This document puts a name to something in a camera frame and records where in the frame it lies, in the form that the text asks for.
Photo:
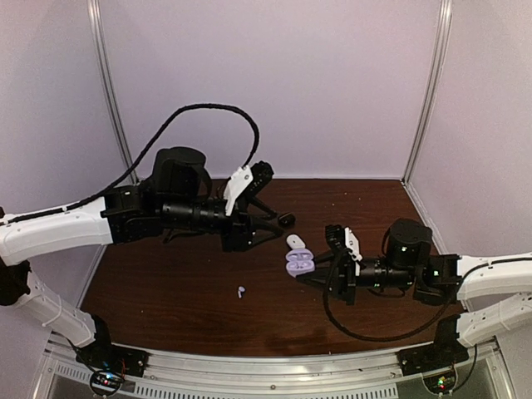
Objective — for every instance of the white charging case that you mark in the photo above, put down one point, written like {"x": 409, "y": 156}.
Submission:
{"x": 295, "y": 242}

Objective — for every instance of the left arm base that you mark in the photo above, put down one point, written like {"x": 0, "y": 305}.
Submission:
{"x": 109, "y": 371}

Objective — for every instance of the left aluminium frame post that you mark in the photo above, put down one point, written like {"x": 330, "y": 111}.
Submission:
{"x": 104, "y": 66}

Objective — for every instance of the purple round charging case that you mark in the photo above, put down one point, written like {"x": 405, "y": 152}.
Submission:
{"x": 299, "y": 261}

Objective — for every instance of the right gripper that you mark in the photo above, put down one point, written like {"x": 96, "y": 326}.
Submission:
{"x": 342, "y": 278}

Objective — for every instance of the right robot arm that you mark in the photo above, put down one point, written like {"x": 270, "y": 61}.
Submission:
{"x": 477, "y": 297}

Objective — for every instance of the aluminium frame post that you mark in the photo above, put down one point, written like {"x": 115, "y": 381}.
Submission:
{"x": 104, "y": 66}
{"x": 443, "y": 32}

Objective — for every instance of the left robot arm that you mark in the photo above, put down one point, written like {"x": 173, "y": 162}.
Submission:
{"x": 175, "y": 200}

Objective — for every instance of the black charging case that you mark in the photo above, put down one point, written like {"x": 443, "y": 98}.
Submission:
{"x": 286, "y": 220}

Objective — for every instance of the front aluminium rail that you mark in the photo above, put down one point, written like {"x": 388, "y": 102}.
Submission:
{"x": 374, "y": 374}

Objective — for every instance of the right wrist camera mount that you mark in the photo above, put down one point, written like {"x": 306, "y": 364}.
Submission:
{"x": 339, "y": 238}

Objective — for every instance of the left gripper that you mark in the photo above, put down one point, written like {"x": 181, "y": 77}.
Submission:
{"x": 239, "y": 233}

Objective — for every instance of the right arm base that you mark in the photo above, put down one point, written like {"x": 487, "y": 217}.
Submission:
{"x": 436, "y": 364}

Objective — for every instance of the right aluminium frame post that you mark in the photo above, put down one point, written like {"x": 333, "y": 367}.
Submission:
{"x": 443, "y": 32}

